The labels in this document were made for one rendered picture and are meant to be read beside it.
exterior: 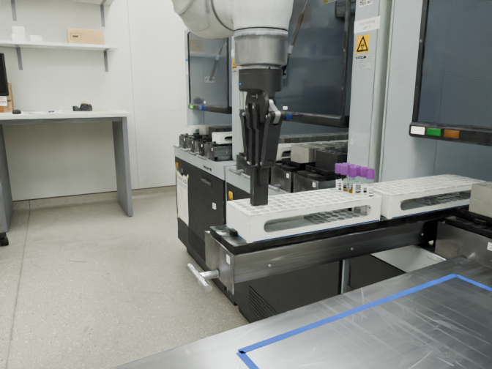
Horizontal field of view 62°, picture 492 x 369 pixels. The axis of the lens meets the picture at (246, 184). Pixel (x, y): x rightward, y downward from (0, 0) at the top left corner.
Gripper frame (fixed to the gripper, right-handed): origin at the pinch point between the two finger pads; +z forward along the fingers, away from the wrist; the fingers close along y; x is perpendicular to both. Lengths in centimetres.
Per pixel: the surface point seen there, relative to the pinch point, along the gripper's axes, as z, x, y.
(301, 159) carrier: 6, -45, 54
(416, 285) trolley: 8.2, -8.3, -28.8
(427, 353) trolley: 8.3, 2.2, -39.6
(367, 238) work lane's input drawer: 10.9, -20.2, -6.6
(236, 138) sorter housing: 4, -46, 112
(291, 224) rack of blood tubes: 9.3, -8.8, 2.6
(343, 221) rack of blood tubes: 7.5, -15.6, -4.9
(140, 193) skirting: 84, -45, 350
